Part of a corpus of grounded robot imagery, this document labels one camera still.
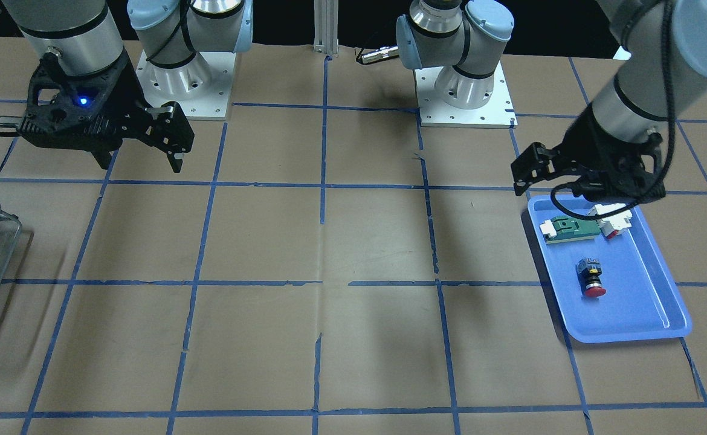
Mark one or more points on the white circuit breaker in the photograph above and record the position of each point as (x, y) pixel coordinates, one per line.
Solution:
(611, 222)

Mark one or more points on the aluminium frame post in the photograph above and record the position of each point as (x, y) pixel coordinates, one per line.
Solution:
(326, 20)

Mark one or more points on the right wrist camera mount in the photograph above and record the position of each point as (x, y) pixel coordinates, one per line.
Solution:
(52, 115)

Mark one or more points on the red emergency stop button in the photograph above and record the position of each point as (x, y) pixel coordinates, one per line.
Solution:
(589, 273)

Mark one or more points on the green terminal block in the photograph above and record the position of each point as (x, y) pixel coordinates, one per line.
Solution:
(561, 229)

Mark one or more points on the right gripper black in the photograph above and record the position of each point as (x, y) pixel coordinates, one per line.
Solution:
(125, 90)

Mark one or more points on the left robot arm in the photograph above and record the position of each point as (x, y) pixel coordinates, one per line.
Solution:
(667, 41)

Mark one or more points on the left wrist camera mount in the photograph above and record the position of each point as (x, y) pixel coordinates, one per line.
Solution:
(610, 170)

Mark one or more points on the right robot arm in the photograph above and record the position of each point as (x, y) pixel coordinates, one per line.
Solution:
(83, 32)

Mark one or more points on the blue plastic tray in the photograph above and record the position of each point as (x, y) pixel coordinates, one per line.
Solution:
(642, 300)

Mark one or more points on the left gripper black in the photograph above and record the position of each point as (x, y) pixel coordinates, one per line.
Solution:
(596, 141)

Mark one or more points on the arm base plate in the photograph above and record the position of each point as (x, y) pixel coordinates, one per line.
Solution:
(448, 99)
(202, 87)

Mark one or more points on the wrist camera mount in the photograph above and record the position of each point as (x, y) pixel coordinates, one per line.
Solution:
(610, 170)
(52, 115)

